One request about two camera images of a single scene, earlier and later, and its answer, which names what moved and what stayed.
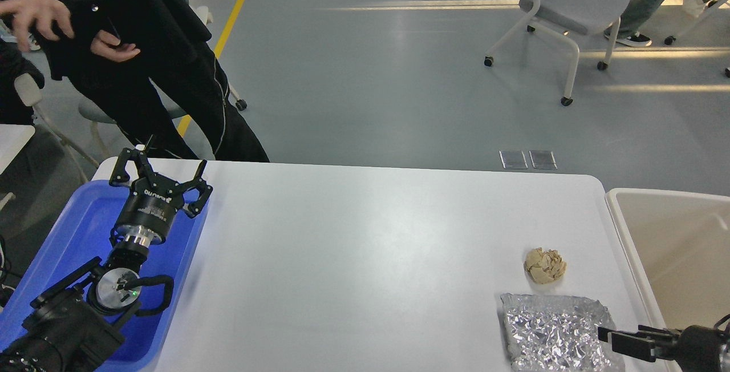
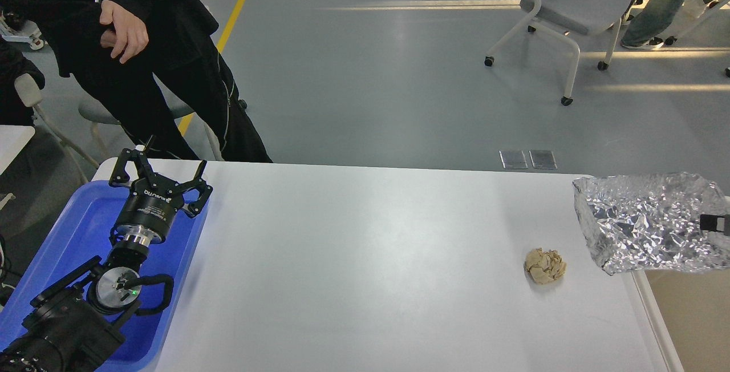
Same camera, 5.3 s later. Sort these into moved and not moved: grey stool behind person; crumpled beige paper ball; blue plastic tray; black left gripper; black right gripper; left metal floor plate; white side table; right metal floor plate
Moved: black right gripper
Not moved: right metal floor plate; black left gripper; crumpled beige paper ball; white side table; grey stool behind person; left metal floor plate; blue plastic tray
